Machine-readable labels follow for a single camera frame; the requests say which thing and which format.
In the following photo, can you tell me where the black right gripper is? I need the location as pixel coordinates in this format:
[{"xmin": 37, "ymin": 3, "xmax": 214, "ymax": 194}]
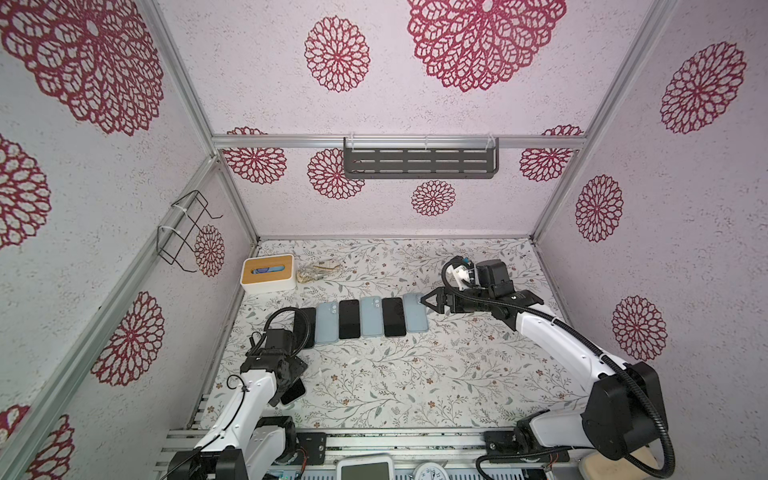
[{"xmin": 421, "ymin": 287, "xmax": 492, "ymax": 315}]

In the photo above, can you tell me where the light blue phone case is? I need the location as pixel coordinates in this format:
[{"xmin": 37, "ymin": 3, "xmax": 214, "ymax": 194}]
[
  {"xmin": 360, "ymin": 296, "xmax": 384, "ymax": 337},
  {"xmin": 315, "ymin": 301, "xmax": 340, "ymax": 345},
  {"xmin": 402, "ymin": 293, "xmax": 429, "ymax": 333}
]

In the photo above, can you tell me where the black phone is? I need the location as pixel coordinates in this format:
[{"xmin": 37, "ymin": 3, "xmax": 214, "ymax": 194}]
[
  {"xmin": 280, "ymin": 379, "xmax": 306, "ymax": 406},
  {"xmin": 382, "ymin": 297, "xmax": 407, "ymax": 338},
  {"xmin": 339, "ymin": 300, "xmax": 361, "ymax": 340}
]

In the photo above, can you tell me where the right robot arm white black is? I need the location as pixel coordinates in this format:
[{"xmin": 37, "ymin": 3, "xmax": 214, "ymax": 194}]
[{"xmin": 420, "ymin": 256, "xmax": 674, "ymax": 476}]

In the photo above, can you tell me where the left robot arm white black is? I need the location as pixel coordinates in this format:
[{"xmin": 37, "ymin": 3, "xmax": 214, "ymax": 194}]
[{"xmin": 164, "ymin": 328, "xmax": 308, "ymax": 479}]

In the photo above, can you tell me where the round white dial timer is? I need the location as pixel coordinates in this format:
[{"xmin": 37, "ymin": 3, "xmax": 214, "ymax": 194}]
[{"xmin": 412, "ymin": 462, "xmax": 450, "ymax": 480}]

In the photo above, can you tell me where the white box with wooden top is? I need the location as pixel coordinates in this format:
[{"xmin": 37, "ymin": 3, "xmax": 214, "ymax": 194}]
[{"xmin": 240, "ymin": 254, "xmax": 297, "ymax": 295}]

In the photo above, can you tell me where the white digital display device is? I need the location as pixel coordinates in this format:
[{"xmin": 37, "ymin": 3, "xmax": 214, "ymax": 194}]
[{"xmin": 336, "ymin": 454, "xmax": 395, "ymax": 480}]

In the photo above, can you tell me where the beige sponge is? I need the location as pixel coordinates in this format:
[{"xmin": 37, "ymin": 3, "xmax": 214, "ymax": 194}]
[{"xmin": 578, "ymin": 451, "xmax": 651, "ymax": 480}]

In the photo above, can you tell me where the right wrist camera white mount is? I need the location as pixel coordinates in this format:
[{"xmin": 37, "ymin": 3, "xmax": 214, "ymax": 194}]
[{"xmin": 447, "ymin": 256, "xmax": 477, "ymax": 291}]

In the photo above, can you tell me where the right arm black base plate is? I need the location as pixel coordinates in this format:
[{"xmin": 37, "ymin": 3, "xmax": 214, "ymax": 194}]
[{"xmin": 482, "ymin": 429, "xmax": 571, "ymax": 464}]

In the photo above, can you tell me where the grey wall shelf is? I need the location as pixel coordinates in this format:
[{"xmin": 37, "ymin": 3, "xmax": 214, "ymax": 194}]
[{"xmin": 342, "ymin": 137, "xmax": 499, "ymax": 180}]

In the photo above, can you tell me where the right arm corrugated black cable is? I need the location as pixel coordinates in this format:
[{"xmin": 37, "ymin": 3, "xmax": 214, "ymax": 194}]
[{"xmin": 440, "ymin": 256, "xmax": 677, "ymax": 480}]

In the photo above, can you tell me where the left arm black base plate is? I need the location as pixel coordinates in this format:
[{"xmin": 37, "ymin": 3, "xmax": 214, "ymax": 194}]
[{"xmin": 279, "ymin": 432, "xmax": 328, "ymax": 466}]

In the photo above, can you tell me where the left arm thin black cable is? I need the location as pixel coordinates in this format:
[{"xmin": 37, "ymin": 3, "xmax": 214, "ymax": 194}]
[{"xmin": 158, "ymin": 305, "xmax": 313, "ymax": 480}]

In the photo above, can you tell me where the black wire wall basket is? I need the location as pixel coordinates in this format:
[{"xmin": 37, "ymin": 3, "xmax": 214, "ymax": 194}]
[{"xmin": 155, "ymin": 189, "xmax": 223, "ymax": 274}]

